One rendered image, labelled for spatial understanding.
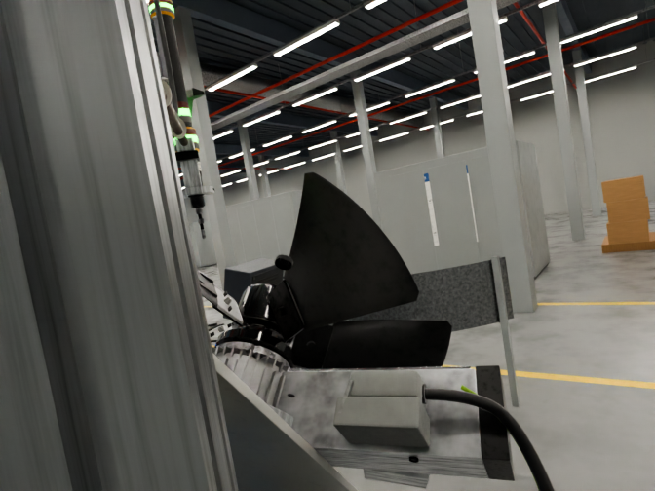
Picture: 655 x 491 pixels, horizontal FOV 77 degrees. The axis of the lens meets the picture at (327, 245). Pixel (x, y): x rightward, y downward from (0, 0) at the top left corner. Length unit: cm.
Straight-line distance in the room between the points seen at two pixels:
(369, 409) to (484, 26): 487
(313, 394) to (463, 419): 21
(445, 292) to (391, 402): 217
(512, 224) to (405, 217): 270
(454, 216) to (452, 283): 427
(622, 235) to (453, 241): 301
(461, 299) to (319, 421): 216
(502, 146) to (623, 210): 404
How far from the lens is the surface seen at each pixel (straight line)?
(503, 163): 490
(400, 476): 66
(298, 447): 58
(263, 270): 155
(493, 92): 500
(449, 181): 689
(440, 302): 267
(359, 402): 54
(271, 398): 66
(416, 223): 715
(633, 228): 860
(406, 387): 53
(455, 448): 56
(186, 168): 81
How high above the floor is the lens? 137
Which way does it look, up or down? 3 degrees down
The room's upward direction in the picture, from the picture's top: 10 degrees counter-clockwise
